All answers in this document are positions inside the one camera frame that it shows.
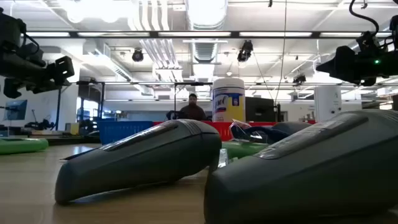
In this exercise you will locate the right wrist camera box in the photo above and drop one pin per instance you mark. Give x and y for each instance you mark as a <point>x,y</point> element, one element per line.
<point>371,46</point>

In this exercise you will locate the black metal frame stand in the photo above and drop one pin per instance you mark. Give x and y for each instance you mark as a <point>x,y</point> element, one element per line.
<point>58,109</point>
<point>192,83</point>

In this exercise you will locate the blue razor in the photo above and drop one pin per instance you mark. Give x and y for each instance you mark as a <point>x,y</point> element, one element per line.
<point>248,132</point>

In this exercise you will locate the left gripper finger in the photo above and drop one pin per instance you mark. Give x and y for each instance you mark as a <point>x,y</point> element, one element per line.
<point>63,70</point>

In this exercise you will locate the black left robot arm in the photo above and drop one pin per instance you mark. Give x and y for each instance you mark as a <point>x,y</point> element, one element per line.
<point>9,37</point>

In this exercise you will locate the white round column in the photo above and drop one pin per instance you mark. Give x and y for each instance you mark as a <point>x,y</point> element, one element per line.
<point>328,102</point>

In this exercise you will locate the computer monitor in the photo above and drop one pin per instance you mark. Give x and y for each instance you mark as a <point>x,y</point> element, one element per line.
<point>15,109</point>

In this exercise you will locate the black box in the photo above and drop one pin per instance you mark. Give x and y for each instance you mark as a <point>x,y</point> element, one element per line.
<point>259,109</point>

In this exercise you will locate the person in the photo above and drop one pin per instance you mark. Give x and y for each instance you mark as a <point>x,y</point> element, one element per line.
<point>192,112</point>

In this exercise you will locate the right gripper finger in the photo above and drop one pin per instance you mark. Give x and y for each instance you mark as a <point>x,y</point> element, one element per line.
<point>329,67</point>

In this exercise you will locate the blue plastic basket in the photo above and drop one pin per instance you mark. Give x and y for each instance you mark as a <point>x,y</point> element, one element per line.
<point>124,132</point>

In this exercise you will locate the yellow box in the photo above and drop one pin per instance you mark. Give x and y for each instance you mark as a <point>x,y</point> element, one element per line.
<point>73,128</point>

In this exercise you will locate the black ceiling camera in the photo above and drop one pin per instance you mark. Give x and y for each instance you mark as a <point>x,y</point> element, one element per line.
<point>299,79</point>
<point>137,55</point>
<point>245,51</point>

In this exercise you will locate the silver ventilation duct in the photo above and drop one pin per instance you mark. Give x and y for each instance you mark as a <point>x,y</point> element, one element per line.
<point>206,12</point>

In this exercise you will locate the clear plastic item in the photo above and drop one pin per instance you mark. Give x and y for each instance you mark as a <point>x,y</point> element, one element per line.
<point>223,157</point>

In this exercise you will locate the white yellow wipes canister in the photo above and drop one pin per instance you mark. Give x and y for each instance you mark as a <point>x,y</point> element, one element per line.
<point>228,102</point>

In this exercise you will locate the dark grey rounded bottle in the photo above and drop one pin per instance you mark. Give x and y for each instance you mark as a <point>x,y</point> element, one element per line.
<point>293,127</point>

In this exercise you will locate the black background robot arm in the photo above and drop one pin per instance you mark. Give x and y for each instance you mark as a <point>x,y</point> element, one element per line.
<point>40,125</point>

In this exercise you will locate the green plastic tube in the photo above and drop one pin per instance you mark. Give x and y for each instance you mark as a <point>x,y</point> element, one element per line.
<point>242,150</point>
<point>21,145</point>

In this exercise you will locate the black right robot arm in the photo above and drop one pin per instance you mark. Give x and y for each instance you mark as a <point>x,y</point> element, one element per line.
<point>394,37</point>

